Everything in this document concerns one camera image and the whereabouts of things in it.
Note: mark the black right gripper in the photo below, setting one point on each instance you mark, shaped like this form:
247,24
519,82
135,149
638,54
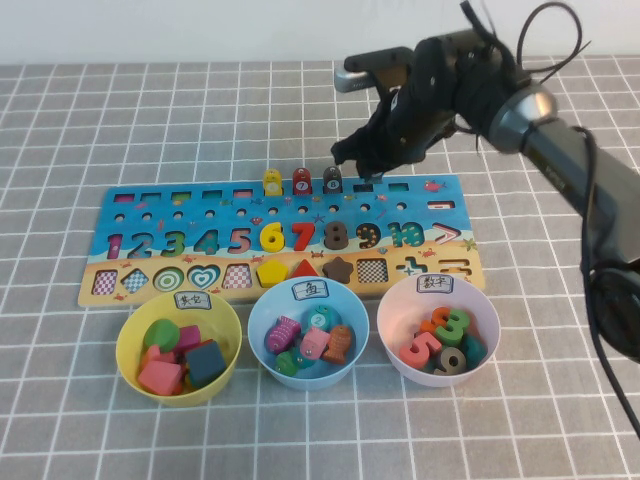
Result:
425,110

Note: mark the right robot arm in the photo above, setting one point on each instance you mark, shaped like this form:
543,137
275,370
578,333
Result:
580,165

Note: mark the blue wooden number puzzle board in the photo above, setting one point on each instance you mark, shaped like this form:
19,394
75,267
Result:
300,212

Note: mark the paper label on blue bowl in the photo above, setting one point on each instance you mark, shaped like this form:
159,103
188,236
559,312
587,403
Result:
310,289

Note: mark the paper label on pink bowl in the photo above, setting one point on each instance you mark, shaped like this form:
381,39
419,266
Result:
434,284

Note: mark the blue plastic bowl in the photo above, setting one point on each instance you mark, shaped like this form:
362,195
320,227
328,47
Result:
352,310

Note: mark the pink plastic bowl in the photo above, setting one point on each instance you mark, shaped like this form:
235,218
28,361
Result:
395,320

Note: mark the yellow plastic bowl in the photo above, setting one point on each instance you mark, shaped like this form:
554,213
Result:
226,320

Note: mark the paper label on yellow bowl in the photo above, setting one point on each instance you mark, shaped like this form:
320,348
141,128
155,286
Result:
192,301

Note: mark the brown fish peg eight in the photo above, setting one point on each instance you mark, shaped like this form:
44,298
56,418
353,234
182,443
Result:
332,183

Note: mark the red fish peg seven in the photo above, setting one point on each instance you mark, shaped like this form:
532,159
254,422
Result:
302,184

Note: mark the brown wooden number eight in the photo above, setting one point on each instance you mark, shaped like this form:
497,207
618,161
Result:
335,243

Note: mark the yellow fish peg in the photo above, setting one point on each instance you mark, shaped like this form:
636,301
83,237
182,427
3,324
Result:
272,185

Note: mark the red wooden number seven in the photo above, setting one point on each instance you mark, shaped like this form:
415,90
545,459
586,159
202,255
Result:
303,239

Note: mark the brown wooden star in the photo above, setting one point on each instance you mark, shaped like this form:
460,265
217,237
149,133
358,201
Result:
338,269

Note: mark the yellow wooden number six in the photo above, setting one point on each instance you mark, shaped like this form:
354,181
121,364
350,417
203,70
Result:
267,239

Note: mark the red wooden triangle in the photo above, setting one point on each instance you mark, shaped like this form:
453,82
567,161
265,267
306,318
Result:
305,272

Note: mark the yellow wooden pentagon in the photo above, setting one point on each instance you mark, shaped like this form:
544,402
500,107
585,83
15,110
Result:
273,273

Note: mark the teal wooden fish two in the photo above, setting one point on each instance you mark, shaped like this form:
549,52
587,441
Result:
320,318

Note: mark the orange wooden number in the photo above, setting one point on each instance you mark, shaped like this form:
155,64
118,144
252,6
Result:
427,325

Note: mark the orange wooden fish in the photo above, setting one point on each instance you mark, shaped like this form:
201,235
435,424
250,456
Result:
337,345

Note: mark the pink wooden fish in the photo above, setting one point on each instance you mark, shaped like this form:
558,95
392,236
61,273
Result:
314,344

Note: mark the magenta striped wooden fish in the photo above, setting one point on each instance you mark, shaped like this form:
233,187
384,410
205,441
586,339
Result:
280,335

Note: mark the green wooden number three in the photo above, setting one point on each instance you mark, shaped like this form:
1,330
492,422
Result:
457,332

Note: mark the pink wooden number five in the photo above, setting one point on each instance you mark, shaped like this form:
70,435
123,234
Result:
417,355

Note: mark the green wooden fish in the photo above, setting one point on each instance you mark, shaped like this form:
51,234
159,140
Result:
287,364

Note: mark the teal wooden number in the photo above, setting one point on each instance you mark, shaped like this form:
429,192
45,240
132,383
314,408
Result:
475,350

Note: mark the grey wooden number nine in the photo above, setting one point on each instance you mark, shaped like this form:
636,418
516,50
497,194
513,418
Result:
457,360

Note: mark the magenta wooden block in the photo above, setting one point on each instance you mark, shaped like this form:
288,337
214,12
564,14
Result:
189,337

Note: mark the dark teal wooden square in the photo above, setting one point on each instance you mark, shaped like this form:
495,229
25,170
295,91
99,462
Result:
205,362

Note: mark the grey checked tablecloth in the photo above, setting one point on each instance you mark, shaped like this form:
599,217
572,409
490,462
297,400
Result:
100,125

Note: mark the green wooden circle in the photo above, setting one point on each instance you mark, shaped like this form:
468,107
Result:
161,333

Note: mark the pink wooden block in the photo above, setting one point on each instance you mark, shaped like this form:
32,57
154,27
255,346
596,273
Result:
160,377

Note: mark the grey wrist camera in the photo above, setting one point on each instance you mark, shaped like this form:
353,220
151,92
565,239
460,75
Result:
360,77

